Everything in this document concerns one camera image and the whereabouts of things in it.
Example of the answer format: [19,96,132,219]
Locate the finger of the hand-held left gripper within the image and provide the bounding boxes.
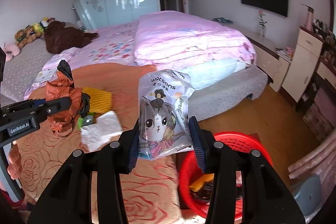
[8,99,46,109]
[39,97,72,119]

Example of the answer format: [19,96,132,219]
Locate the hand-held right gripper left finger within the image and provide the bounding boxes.
[28,119,139,224]

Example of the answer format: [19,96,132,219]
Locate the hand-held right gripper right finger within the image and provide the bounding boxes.
[189,116,306,224]

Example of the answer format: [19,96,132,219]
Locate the orange plastic bag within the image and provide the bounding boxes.
[45,70,84,136]

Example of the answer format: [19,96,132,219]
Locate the red plastic mesh basket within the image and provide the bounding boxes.
[177,132,273,220]

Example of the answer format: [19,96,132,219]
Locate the small black plastic bag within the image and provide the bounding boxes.
[57,59,74,81]

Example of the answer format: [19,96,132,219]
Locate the cat-printed white packet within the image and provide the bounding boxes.
[138,69,195,160]

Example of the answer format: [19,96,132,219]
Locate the person's left hand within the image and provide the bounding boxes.
[8,143,24,182]

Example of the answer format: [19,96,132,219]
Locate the dark grey plastic bag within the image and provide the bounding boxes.
[81,93,91,117]

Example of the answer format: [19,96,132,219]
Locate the green packet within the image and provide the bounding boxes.
[77,114,95,130]

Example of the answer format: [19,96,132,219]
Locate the flat white napkin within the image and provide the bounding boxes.
[80,111,123,151]

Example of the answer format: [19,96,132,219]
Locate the orange rose-patterned blanket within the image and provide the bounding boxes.
[16,63,184,224]

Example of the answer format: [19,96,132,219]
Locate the large yellow foam net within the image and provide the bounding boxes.
[83,87,113,114]

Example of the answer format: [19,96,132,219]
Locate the grey upholstered bed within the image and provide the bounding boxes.
[0,11,268,122]

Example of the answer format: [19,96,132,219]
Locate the pink plush toy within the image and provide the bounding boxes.
[3,43,21,62]

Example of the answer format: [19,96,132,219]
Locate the yellow brown plush toy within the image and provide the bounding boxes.
[14,26,44,48]

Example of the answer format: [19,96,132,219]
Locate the light blue folded quilt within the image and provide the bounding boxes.
[181,59,251,90]

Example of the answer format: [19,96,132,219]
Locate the pink floral bedsheet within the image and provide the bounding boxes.
[24,22,139,101]

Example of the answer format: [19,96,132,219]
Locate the colourful plush toy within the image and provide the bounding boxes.
[33,17,55,33]

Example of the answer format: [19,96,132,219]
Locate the low cream cabinet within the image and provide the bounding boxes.
[228,23,292,93]

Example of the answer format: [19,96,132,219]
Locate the pink folded quilt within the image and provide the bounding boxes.
[134,11,256,67]

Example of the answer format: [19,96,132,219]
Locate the pink curtain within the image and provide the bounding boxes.
[287,130,336,180]

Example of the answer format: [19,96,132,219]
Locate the grey plastic stool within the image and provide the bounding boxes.
[289,175,323,215]

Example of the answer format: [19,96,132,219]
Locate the brick-patterned box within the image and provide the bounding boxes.
[303,101,336,143]

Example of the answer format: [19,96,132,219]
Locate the dark magazine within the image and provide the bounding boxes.
[212,17,234,24]

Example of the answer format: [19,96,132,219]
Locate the tall cream cabinet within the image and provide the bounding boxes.
[281,27,324,104]

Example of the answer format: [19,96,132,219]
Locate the flower in glass vase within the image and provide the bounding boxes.
[257,10,268,39]

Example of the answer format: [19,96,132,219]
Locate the purple stool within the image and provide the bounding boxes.
[314,88,336,114]

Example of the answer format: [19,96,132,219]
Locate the cream dressing table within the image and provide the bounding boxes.
[316,56,336,83]

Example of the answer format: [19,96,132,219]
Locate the pink bottle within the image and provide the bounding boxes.
[301,4,315,31]

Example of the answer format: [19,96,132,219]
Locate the row of cosmetic bottles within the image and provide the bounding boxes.
[314,19,336,39]

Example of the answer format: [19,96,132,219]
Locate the dark-framed vanity mirror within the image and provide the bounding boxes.
[328,0,336,38]

